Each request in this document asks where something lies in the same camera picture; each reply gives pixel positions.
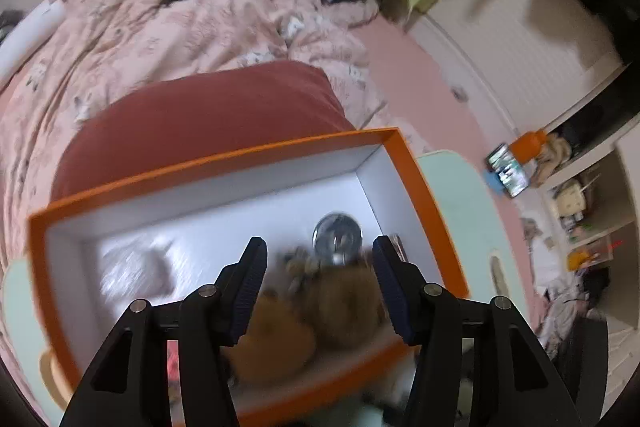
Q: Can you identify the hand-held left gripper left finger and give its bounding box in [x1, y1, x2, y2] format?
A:
[59, 236, 268, 427]

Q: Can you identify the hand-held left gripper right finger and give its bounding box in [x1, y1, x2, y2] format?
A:
[372, 234, 583, 427]

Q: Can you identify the brown plush toy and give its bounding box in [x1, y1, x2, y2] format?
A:
[222, 247, 406, 383]

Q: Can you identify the orange cardboard box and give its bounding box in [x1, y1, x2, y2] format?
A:
[27, 127, 471, 427]

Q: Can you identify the shiny round metal lid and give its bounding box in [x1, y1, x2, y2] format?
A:
[312, 212, 363, 265]

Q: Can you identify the mint green lap table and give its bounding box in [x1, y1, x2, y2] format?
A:
[0, 149, 531, 427]

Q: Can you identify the white clothes pile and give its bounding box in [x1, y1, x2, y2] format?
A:
[520, 217, 606, 348]

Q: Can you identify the smartphone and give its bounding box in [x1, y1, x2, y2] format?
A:
[486, 143, 531, 199]

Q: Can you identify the red pillow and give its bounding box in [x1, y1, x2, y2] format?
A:
[50, 61, 358, 202]

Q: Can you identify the beige clothing on shelf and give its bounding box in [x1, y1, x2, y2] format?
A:
[531, 134, 572, 186]

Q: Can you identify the pink floral blanket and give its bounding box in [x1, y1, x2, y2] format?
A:
[0, 0, 391, 268]

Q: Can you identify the white open shelf unit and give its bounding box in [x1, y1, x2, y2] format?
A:
[515, 97, 640, 358]

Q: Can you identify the white paper roll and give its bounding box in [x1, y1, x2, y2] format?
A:
[0, 0, 68, 80]

